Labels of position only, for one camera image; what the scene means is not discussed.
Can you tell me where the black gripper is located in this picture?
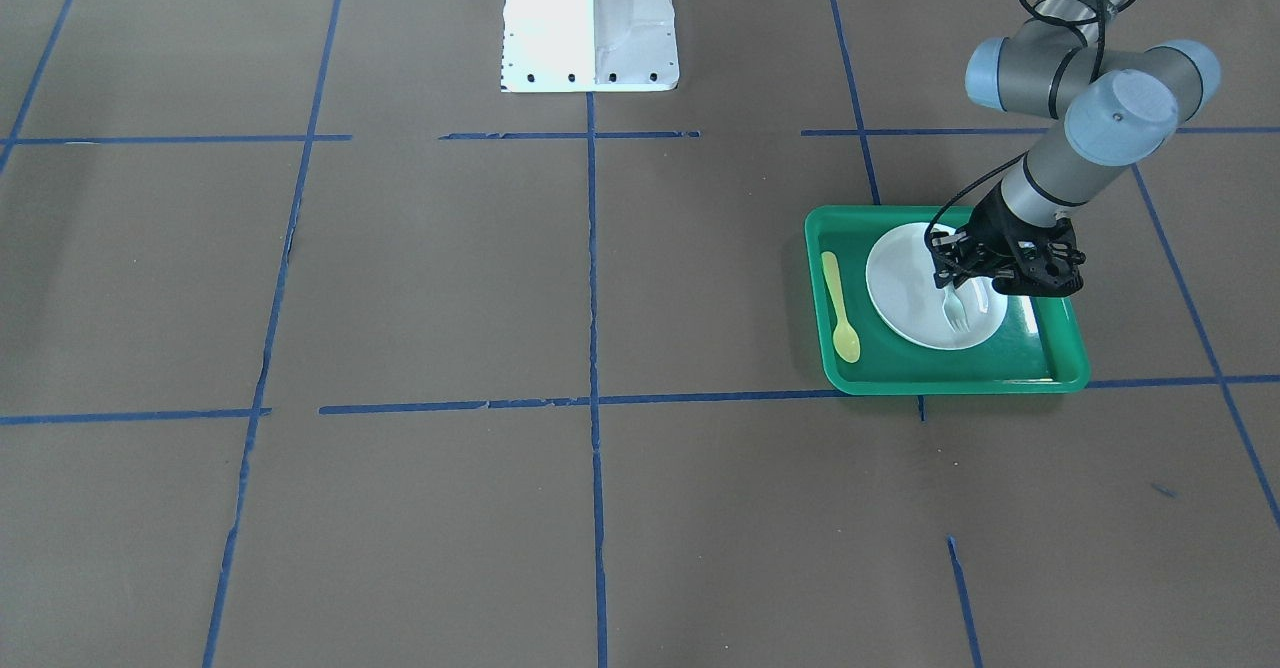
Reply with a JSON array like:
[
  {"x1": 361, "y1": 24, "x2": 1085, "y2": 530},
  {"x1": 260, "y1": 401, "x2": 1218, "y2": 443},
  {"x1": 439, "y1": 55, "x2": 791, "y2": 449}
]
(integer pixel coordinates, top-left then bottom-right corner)
[{"x1": 931, "y1": 188, "x2": 1039, "y2": 289}]

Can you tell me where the pale green plastic fork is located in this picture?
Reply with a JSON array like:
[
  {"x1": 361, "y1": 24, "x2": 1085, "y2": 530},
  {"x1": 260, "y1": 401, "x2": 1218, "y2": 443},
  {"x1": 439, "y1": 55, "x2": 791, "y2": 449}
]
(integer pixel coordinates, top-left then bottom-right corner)
[{"x1": 942, "y1": 282, "x2": 970, "y2": 334}]

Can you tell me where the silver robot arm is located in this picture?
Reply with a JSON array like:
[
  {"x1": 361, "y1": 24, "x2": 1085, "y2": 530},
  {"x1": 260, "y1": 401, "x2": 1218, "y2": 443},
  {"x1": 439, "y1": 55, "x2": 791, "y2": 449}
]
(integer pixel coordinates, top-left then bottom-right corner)
[{"x1": 923, "y1": 0, "x2": 1222, "y2": 298}]

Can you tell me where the green plastic tray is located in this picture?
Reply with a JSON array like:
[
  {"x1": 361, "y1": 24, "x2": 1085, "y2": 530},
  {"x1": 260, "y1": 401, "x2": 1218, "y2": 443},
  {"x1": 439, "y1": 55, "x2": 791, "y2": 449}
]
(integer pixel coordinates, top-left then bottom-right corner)
[{"x1": 804, "y1": 206, "x2": 1091, "y2": 395}]

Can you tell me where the white round plate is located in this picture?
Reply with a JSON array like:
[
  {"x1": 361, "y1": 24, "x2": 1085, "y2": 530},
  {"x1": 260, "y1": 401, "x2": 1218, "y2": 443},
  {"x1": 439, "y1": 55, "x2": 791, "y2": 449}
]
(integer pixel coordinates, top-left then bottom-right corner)
[{"x1": 865, "y1": 221, "x2": 1009, "y2": 352}]

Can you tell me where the yellow plastic spoon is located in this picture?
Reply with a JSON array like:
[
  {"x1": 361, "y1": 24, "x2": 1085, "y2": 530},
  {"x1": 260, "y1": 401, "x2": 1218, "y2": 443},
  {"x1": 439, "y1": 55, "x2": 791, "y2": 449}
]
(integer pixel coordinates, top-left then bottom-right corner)
[{"x1": 820, "y1": 252, "x2": 861, "y2": 363}]

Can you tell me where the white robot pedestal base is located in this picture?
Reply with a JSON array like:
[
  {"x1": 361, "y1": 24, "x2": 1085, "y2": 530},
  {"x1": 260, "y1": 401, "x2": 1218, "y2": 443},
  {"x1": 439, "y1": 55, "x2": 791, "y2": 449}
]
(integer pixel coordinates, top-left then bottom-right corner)
[{"x1": 500, "y1": 0, "x2": 681, "y2": 93}]

